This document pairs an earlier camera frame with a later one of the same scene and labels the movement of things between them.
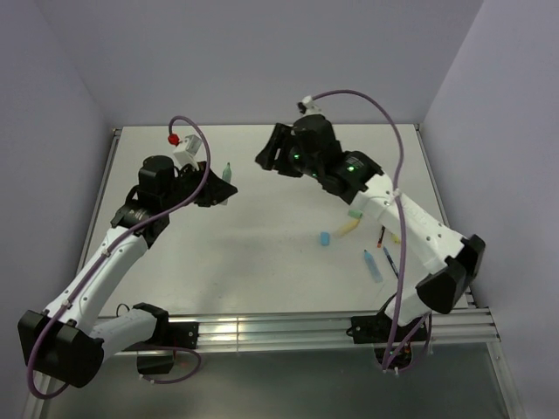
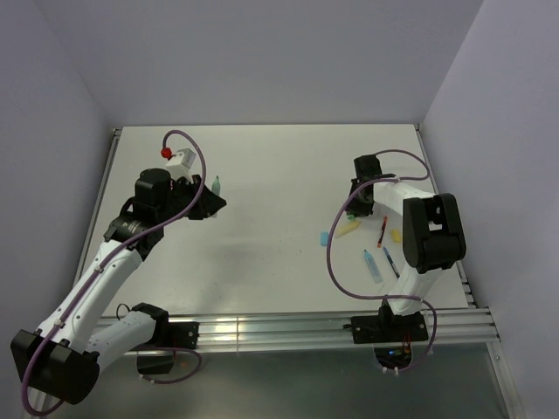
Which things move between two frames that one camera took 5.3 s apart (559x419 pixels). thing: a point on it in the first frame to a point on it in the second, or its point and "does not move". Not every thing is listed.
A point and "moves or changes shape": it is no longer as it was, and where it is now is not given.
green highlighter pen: [227, 173] moves or changes shape
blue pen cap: [325, 238] does not move
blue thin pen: [391, 263] does not move
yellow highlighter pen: [348, 227] does not move
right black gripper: [281, 138] to [360, 210]
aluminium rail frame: [474, 324] does not move
